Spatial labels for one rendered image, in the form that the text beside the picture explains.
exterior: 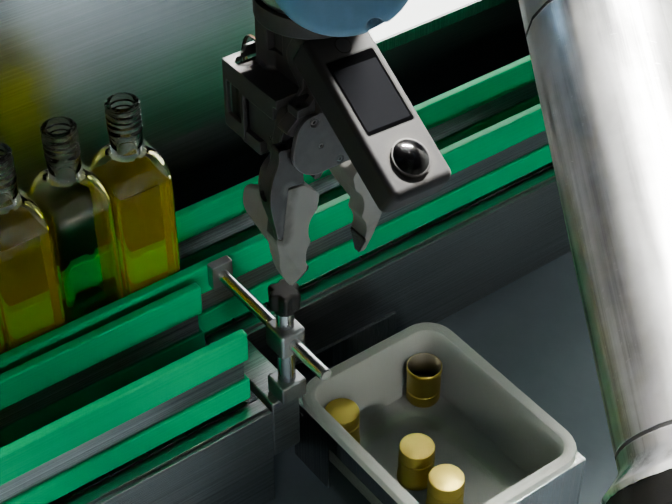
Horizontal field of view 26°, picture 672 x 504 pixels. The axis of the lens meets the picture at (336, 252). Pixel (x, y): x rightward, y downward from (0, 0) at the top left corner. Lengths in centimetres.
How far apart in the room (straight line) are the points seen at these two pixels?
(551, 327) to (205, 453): 46
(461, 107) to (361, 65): 67
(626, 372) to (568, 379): 91
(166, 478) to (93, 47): 39
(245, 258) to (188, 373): 15
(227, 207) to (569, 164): 77
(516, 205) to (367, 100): 69
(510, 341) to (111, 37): 54
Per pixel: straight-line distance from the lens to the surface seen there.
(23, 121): 134
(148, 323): 129
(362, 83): 88
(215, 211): 140
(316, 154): 92
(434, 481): 134
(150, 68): 139
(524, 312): 160
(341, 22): 72
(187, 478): 130
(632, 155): 65
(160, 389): 123
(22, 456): 120
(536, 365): 154
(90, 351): 127
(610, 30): 69
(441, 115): 154
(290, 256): 96
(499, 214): 153
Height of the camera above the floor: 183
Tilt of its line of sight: 41 degrees down
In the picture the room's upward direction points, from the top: straight up
